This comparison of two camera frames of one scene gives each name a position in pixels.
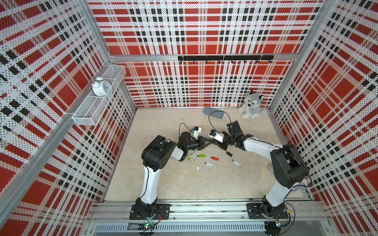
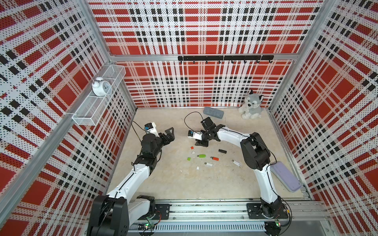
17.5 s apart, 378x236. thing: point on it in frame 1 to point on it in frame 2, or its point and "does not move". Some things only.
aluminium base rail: x=309 y=217 does not move
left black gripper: x=201 y=140 to x=171 y=136
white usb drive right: x=236 y=162 does not move
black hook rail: x=232 y=58 does not move
